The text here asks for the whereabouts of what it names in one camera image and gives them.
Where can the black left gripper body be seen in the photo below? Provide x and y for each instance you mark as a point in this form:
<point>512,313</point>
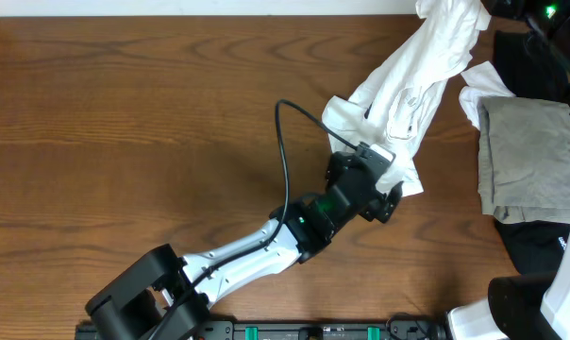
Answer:
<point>379,190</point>

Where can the white t-shirt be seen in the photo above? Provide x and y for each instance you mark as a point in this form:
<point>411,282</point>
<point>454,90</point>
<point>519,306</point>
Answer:
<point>395,105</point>

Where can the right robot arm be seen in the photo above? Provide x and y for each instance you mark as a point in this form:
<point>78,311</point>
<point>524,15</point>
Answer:
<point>535,306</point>

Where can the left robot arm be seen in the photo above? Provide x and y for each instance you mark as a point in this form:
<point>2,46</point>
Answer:
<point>163,296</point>

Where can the grey garment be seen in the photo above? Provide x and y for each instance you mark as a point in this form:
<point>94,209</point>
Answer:
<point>524,160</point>

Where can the black garment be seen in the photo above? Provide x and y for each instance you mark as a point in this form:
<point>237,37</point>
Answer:
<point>528,68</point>

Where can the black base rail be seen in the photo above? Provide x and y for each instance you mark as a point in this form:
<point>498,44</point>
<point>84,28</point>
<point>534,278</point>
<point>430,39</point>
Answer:
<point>313,331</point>

